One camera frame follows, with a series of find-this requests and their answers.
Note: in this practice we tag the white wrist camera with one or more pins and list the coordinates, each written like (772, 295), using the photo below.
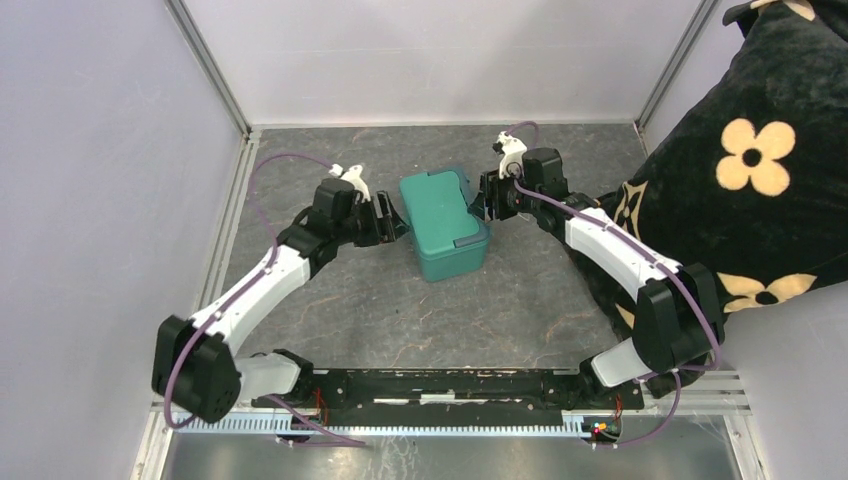
(353, 175)
(510, 150)

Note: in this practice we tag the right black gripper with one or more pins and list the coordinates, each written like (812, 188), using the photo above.
(491, 197)

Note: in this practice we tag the black floral cloth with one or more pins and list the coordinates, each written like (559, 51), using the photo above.
(752, 181)

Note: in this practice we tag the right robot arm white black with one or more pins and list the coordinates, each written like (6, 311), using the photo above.
(677, 315)

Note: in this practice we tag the green medicine kit box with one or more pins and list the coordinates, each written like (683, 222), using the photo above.
(448, 240)

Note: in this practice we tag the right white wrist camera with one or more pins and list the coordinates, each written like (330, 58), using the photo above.
(510, 150)

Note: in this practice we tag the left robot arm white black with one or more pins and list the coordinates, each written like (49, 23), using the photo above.
(196, 366)

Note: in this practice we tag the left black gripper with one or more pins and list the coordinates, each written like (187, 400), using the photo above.
(391, 225)

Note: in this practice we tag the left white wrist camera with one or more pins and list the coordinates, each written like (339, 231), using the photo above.
(353, 175)

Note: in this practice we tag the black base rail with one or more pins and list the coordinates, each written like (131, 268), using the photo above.
(453, 397)

